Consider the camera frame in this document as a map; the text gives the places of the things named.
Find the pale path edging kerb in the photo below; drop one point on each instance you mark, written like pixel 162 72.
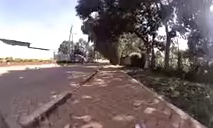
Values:
pixel 169 107

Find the white building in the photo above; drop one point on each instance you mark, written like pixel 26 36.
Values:
pixel 14 51

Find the red brick path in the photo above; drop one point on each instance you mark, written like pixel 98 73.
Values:
pixel 114 100

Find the robot's own part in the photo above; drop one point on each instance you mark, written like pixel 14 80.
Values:
pixel 66 126
pixel 138 126

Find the low hedge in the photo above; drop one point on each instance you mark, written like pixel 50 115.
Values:
pixel 17 60

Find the vehicle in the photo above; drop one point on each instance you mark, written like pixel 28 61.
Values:
pixel 64 58

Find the clump of trees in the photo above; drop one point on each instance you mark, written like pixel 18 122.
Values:
pixel 80 46

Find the grey kerb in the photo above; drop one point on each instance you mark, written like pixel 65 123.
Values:
pixel 44 112

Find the small shelter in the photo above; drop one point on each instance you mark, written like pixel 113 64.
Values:
pixel 135 60

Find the brick road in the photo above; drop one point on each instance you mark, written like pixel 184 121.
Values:
pixel 27 90

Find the grass verge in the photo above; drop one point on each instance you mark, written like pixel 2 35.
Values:
pixel 189 93

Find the row of large trees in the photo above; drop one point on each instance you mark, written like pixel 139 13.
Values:
pixel 107 23

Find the pole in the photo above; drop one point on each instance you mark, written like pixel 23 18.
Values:
pixel 70 33

